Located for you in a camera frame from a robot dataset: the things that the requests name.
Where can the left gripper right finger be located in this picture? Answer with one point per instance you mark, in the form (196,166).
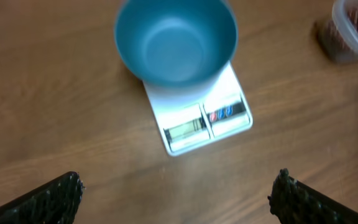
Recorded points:
(293,202)

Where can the white digital kitchen scale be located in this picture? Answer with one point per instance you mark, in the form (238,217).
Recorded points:
(195,116)

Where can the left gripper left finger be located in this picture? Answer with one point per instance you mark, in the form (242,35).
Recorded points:
(56,201)

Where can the clear plastic container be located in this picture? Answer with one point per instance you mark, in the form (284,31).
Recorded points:
(336,34)

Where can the teal bowl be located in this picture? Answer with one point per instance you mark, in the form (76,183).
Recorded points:
(176,42)

